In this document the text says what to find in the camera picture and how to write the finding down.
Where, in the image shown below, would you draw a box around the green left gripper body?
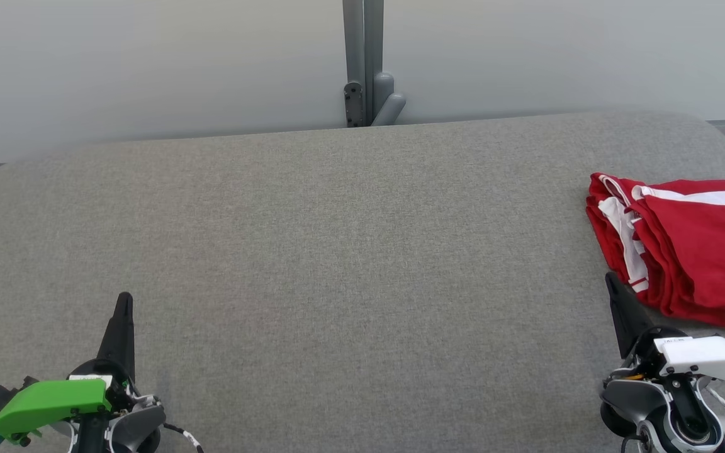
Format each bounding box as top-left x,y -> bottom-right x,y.
0,357 -> 138,453

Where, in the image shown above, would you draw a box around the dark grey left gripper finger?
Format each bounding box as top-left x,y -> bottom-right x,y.
97,291 -> 136,381

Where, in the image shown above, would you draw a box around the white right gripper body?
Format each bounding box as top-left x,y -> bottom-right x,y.
624,326 -> 725,398

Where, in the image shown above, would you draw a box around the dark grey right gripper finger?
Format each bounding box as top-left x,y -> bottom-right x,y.
605,272 -> 654,359

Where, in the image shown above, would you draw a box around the red jersey with number print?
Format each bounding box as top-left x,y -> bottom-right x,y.
630,179 -> 725,333

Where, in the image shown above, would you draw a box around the red garment with white stripes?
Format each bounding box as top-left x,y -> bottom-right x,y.
586,172 -> 653,295

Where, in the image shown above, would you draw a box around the grey fabric sofa cushion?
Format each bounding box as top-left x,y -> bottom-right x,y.
0,110 -> 725,453

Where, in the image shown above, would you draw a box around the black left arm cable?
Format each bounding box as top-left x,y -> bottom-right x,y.
161,422 -> 204,453

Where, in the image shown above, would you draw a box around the grey post foot cylinders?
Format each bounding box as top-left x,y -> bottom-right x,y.
372,71 -> 407,127

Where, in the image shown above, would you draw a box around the grey partition post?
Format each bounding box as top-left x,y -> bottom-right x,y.
342,0 -> 386,128

